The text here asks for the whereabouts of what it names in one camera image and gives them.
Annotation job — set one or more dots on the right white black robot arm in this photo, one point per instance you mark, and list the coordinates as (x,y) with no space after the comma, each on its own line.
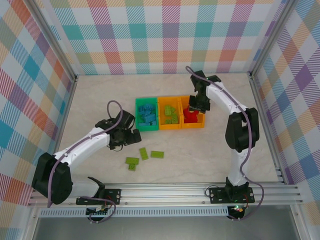
(222,97)

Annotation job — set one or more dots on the small lime green lego brick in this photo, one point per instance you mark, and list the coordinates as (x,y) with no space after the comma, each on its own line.
(132,167)

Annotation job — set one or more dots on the green plastic container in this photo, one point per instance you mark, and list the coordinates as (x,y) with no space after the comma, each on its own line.
(147,128)

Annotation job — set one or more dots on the black left controller board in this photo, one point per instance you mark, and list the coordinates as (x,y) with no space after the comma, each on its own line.
(96,213)

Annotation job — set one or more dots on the black controller board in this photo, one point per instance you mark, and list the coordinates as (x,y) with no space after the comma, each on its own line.
(237,208)
(96,213)

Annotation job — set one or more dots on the black right controller board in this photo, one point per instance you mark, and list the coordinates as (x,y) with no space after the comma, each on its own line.
(237,208)

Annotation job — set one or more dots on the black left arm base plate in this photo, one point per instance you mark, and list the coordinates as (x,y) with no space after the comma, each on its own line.
(113,195)

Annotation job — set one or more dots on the aluminium side frame rail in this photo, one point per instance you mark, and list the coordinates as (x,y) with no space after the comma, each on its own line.
(265,120)
(67,110)

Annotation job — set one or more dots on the aluminium mounting rail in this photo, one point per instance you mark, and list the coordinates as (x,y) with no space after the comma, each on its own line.
(162,193)

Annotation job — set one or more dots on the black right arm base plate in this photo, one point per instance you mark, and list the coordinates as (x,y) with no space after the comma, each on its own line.
(217,195)

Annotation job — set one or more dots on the aluminium frame post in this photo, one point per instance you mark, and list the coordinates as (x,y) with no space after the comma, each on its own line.
(53,40)
(272,37)

